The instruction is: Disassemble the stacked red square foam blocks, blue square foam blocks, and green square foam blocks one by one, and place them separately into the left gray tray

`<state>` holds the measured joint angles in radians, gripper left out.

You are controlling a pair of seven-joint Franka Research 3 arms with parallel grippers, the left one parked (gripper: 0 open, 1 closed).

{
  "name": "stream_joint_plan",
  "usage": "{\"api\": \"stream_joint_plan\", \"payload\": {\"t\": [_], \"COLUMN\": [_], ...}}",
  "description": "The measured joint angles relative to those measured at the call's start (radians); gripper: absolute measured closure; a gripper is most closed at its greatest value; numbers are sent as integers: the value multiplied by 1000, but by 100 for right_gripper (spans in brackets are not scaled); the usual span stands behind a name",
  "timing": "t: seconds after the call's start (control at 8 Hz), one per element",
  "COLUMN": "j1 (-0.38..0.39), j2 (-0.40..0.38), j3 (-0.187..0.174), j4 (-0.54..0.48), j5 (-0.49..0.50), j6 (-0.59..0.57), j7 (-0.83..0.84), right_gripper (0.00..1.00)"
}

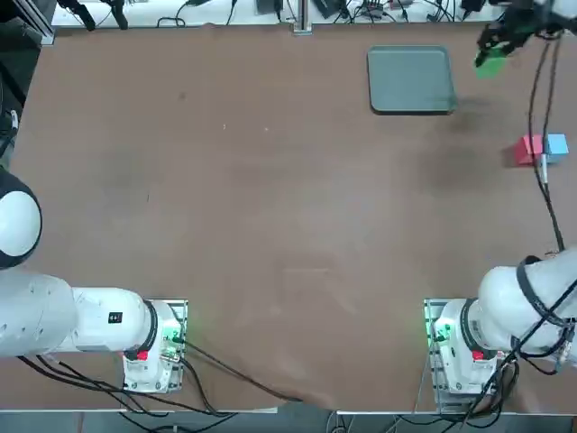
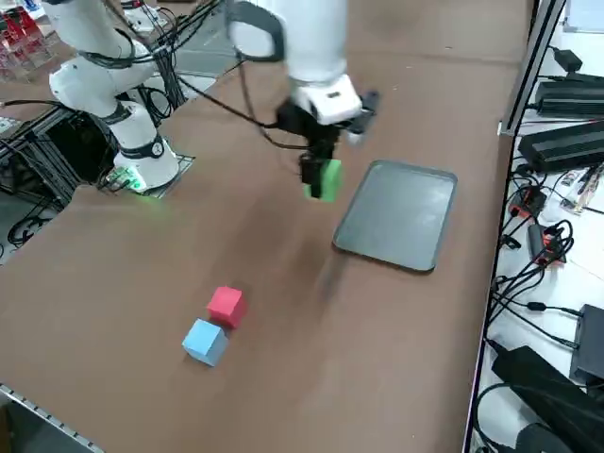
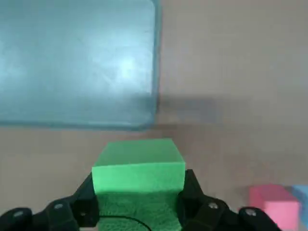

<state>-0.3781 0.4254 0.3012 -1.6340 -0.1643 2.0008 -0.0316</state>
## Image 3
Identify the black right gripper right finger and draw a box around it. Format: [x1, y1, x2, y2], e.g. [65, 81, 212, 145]
[176, 168, 282, 231]

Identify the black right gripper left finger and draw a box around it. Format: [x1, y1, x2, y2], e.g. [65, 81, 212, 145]
[0, 173, 100, 231]

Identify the red square foam block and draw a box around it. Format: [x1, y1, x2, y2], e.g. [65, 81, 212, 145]
[249, 184, 301, 229]

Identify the green square foam block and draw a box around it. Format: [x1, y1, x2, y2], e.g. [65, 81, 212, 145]
[91, 138, 186, 231]

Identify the blue square foam block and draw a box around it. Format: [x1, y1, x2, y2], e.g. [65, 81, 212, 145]
[292, 184, 308, 214]

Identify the gray metal tray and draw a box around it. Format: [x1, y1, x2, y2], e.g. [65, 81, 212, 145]
[0, 0, 161, 132]

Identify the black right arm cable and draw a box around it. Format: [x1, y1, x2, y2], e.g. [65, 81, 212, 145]
[99, 216, 150, 231]

